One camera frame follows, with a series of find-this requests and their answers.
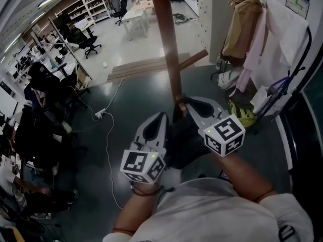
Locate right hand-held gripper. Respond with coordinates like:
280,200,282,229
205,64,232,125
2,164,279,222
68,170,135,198
185,96,246,158

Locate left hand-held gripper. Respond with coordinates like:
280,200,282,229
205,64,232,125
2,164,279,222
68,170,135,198
120,111,170,185

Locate black bag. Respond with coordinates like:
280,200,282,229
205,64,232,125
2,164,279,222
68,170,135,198
165,96,211,171

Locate brown wooden coat rack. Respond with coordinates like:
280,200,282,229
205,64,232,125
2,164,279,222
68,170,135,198
101,0,209,112

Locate person's right forearm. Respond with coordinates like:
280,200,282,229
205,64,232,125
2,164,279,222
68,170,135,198
208,152,276,204

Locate person's left forearm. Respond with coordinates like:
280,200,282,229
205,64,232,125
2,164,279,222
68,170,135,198
113,184,164,236

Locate brown coat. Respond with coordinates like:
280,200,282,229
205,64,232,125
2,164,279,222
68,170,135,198
220,0,265,66

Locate white coat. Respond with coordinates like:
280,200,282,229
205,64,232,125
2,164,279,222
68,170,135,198
264,0,310,69

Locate stack of wooden planks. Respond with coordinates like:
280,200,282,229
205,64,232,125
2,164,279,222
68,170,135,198
106,52,200,81

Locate pink garment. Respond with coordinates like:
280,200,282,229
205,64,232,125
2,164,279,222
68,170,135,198
229,6,270,101

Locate white pegboard panel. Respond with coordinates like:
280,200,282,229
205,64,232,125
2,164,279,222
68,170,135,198
197,0,213,53

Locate person's white shirt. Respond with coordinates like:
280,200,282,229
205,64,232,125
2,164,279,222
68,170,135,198
102,177,314,242

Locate black chair draped with clothes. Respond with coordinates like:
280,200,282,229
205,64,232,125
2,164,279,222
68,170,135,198
14,61,88,170

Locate white desk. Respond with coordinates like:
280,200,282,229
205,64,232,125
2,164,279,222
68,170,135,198
123,2,155,41

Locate white workbench with equipment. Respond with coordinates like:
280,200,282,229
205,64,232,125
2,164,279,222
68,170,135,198
5,16,93,90

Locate white shelving unit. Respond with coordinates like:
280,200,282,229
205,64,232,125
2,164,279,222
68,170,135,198
54,0,112,25

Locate white bag with grey straps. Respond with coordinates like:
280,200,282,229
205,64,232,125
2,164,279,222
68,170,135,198
217,68,242,91

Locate white power cable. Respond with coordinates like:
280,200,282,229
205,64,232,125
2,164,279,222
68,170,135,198
73,78,125,210

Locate black wrist strap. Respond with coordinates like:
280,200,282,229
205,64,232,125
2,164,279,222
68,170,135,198
130,181,176,199

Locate white tote bag blue straps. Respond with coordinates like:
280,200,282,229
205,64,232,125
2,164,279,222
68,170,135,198
250,76,294,117

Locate pile of cables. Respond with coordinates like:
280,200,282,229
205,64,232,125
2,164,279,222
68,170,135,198
173,12,195,25

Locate black garment rack frame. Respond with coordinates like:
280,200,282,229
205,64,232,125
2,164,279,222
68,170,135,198
238,0,314,119

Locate wall poster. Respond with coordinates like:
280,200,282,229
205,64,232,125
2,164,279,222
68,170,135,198
285,0,311,19

